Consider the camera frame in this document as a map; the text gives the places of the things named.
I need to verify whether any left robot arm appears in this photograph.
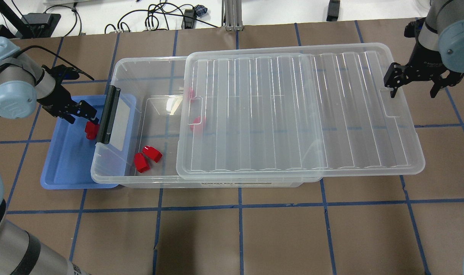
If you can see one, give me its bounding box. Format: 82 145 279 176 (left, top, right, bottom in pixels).
0 36 99 125

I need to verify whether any red block pair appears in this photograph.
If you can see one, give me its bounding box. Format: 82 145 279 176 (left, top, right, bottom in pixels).
142 146 163 163
134 152 151 173

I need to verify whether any red block middle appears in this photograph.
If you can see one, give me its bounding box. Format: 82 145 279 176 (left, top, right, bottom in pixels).
189 116 206 134

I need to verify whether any red block from tray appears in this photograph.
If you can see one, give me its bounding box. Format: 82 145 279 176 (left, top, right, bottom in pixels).
84 121 100 140

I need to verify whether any black cable bundle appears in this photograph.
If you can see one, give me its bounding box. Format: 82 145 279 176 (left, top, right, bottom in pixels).
104 0 217 34

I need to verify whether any black box latch handle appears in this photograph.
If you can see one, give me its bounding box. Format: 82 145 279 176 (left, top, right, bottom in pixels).
96 85 121 144

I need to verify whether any red block lower pair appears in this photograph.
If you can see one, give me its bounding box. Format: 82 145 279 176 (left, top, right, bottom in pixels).
134 152 151 173

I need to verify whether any clear plastic storage box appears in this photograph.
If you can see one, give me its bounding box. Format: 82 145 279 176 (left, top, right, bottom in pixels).
91 56 306 189

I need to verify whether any clear plastic box lid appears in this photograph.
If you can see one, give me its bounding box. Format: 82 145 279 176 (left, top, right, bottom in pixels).
176 42 425 183

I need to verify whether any black power adapter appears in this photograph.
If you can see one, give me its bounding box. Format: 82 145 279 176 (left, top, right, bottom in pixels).
21 13 62 38

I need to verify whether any red block near edge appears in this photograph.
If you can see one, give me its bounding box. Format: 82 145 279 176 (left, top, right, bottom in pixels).
188 88 196 102

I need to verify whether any red block upper pair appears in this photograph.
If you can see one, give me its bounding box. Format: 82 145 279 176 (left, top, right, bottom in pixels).
142 146 163 163

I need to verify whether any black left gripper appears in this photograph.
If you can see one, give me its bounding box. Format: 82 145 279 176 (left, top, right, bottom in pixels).
37 65 99 125

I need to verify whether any aluminium frame post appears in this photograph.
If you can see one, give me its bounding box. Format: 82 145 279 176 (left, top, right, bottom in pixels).
221 0 244 32

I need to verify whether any blue plastic tray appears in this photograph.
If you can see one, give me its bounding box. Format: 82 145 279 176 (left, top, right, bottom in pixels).
40 95 136 190

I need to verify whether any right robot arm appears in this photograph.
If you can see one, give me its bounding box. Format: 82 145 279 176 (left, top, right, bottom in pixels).
383 0 464 98

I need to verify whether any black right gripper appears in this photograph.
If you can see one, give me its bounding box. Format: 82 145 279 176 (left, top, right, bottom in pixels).
383 18 464 99

